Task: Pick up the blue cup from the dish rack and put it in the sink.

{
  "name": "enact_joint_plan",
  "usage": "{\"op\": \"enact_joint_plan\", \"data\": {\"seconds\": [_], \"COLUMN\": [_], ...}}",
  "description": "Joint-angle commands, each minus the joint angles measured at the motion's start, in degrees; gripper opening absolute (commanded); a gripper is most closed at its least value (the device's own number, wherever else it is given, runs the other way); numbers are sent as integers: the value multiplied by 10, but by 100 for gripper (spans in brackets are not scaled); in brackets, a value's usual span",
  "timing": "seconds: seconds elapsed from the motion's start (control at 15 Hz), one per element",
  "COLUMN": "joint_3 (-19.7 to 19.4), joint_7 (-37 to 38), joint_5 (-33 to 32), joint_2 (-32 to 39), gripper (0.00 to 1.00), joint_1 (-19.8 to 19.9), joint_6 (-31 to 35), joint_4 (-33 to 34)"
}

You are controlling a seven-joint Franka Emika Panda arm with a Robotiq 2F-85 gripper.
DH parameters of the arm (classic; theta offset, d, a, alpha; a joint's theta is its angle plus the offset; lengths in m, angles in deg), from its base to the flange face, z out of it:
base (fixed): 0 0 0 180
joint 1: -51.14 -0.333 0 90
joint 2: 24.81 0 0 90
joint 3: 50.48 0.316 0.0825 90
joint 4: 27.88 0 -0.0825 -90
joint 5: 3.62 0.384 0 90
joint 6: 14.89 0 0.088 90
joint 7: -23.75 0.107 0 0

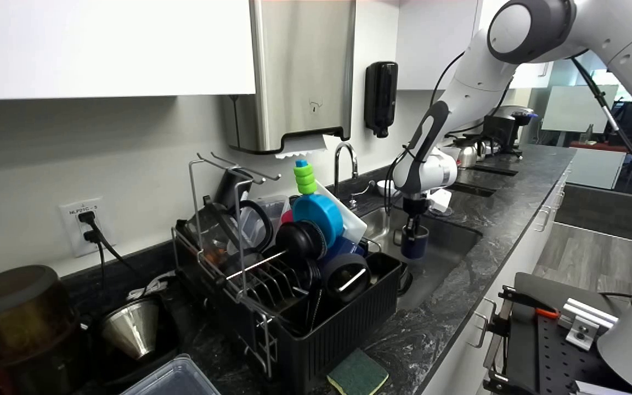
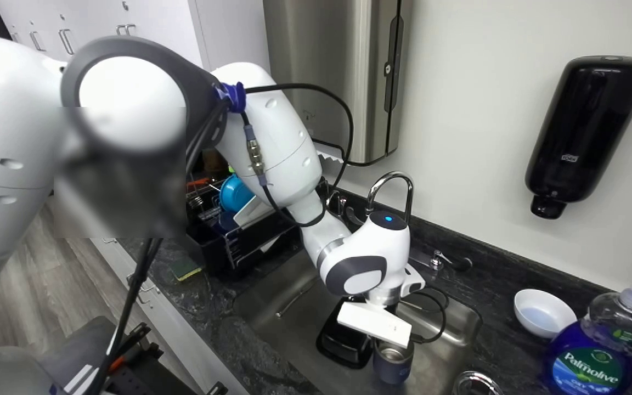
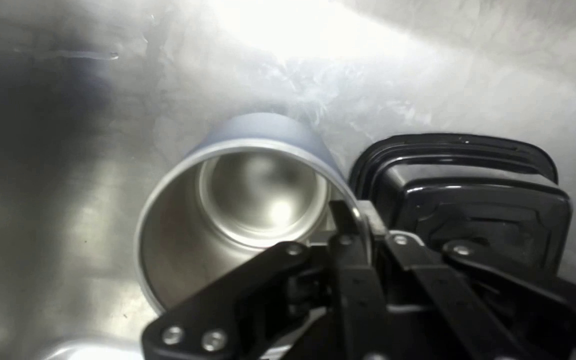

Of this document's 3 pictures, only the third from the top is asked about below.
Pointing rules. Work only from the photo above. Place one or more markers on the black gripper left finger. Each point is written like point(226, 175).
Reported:
point(269, 301)

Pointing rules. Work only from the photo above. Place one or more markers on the dark blue steel-lined cup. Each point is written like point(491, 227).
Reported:
point(249, 201)

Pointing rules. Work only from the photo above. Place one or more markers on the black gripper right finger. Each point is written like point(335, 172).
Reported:
point(488, 306)

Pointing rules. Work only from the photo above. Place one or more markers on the stainless steel sink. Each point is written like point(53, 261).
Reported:
point(69, 167)

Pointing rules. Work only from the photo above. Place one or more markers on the black plastic food container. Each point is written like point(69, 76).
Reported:
point(474, 201)

